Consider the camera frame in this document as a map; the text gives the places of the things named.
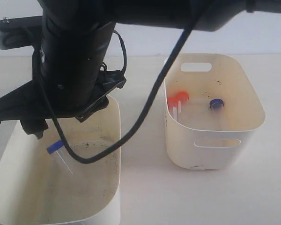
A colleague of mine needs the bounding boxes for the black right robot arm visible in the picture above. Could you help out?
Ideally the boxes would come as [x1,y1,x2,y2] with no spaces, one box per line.
[0,0,281,137]

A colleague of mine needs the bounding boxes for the blue-capped tube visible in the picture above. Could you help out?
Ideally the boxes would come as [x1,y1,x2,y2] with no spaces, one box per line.
[209,98,224,118]
[46,140,74,176]

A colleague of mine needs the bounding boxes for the white plastic bin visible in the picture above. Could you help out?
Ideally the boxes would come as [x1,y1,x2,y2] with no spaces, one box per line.
[0,93,121,225]
[163,53,266,170]

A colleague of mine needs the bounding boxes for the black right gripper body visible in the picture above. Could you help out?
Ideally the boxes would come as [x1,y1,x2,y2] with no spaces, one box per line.
[0,22,127,124]

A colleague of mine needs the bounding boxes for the black camera cable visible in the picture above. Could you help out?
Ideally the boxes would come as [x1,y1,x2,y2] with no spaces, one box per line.
[37,4,211,165]

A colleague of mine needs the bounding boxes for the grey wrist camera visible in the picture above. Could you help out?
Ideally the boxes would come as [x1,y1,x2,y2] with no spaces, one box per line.
[0,16,42,50]

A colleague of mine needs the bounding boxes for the orange-capped tube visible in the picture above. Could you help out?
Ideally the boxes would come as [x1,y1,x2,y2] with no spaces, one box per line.
[167,97,181,121]
[176,91,189,113]

